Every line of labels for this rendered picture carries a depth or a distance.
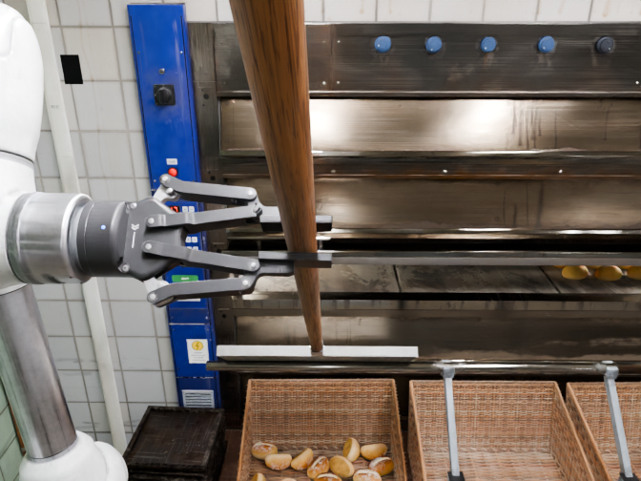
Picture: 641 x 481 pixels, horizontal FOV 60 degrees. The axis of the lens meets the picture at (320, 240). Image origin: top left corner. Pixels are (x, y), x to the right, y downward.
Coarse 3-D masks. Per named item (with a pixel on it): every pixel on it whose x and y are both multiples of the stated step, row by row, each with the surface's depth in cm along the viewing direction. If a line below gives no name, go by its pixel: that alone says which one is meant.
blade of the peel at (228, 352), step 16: (224, 352) 152; (240, 352) 152; (256, 352) 152; (272, 352) 152; (288, 352) 152; (304, 352) 152; (336, 352) 152; (352, 352) 152; (368, 352) 152; (384, 352) 152; (400, 352) 151; (416, 352) 151
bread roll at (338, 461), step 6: (336, 456) 201; (330, 462) 200; (336, 462) 199; (342, 462) 198; (348, 462) 198; (330, 468) 200; (336, 468) 199; (342, 468) 198; (348, 468) 197; (342, 474) 197; (348, 474) 196
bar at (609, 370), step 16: (208, 368) 165; (224, 368) 165; (240, 368) 165; (256, 368) 165; (272, 368) 165; (288, 368) 165; (304, 368) 165; (320, 368) 165; (336, 368) 165; (352, 368) 164; (368, 368) 164; (384, 368) 164; (400, 368) 164; (416, 368) 164; (432, 368) 164; (448, 368) 163; (464, 368) 164; (480, 368) 164; (496, 368) 164; (512, 368) 164; (528, 368) 164; (544, 368) 164; (560, 368) 164; (576, 368) 164; (592, 368) 164; (608, 368) 163; (448, 384) 164; (608, 384) 164; (448, 400) 162; (608, 400) 164; (448, 416) 160; (448, 432) 159; (624, 432) 158; (448, 448) 159; (624, 448) 157; (624, 464) 155; (448, 480) 155; (464, 480) 153; (624, 480) 153
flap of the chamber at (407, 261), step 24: (408, 264) 176; (432, 264) 176; (456, 264) 175; (480, 264) 175; (504, 264) 175; (528, 264) 175; (552, 264) 175; (576, 264) 175; (600, 264) 175; (624, 264) 175
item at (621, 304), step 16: (240, 304) 199; (256, 304) 199; (272, 304) 199; (288, 304) 199; (320, 304) 199; (336, 304) 199; (352, 304) 199; (368, 304) 199; (384, 304) 199; (400, 304) 199; (416, 304) 199; (432, 304) 198; (448, 304) 198; (464, 304) 198; (480, 304) 198; (496, 304) 198; (512, 304) 198; (528, 304) 198; (544, 304) 198; (560, 304) 198; (576, 304) 198; (592, 304) 198; (608, 304) 198; (624, 304) 198; (640, 304) 198
